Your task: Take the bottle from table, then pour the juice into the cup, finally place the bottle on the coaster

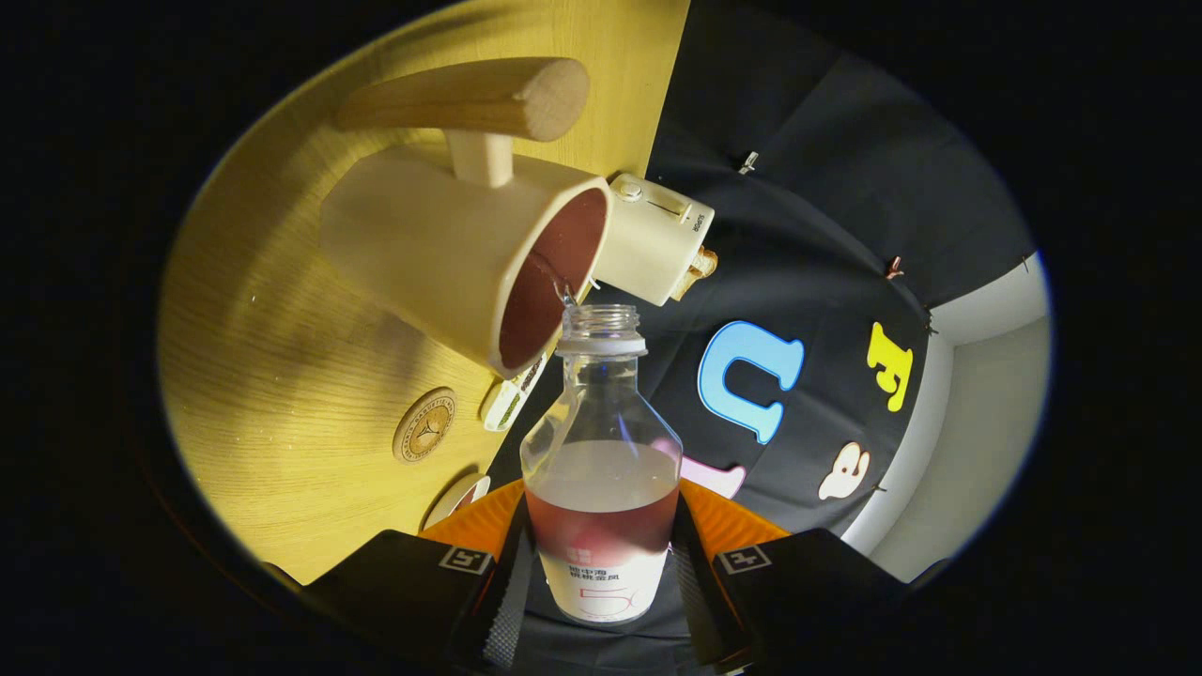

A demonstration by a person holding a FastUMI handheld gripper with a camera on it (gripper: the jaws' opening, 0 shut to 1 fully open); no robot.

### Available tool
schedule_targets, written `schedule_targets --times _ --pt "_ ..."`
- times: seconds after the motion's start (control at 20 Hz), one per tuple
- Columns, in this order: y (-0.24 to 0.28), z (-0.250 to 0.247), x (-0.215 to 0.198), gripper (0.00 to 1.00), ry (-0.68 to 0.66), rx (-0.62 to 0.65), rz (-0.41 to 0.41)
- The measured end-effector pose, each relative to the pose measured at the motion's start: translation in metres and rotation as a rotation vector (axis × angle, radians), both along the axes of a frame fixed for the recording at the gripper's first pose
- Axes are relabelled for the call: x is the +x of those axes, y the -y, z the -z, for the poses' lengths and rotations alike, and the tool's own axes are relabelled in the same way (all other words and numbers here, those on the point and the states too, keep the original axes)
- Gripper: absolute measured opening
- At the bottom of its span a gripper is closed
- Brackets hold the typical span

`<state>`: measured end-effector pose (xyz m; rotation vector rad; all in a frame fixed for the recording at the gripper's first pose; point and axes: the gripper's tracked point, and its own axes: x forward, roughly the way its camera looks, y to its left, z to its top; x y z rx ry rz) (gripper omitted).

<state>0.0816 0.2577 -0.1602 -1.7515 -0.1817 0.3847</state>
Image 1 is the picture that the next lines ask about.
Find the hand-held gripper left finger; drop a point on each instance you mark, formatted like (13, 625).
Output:
(507, 610)

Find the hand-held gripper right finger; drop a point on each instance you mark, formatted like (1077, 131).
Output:
(693, 601)

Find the clear juice bottle pink label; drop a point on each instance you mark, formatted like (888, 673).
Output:
(601, 526)

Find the round wooden coaster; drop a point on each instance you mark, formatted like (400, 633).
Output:
(424, 425)

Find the white round plate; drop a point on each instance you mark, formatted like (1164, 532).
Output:
(451, 502)

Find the white divided grain dish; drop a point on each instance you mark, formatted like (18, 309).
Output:
(507, 404)

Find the wooden table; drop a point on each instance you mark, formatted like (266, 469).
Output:
(282, 394)

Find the rounded toast slice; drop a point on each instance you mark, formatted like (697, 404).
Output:
(697, 272)

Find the cream toaster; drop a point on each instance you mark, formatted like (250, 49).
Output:
(653, 239)

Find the pink clip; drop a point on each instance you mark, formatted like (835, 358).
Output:
(893, 268)

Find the black backdrop cloth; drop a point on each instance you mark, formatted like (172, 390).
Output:
(826, 188)

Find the white clip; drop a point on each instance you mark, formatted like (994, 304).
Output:
(748, 161)

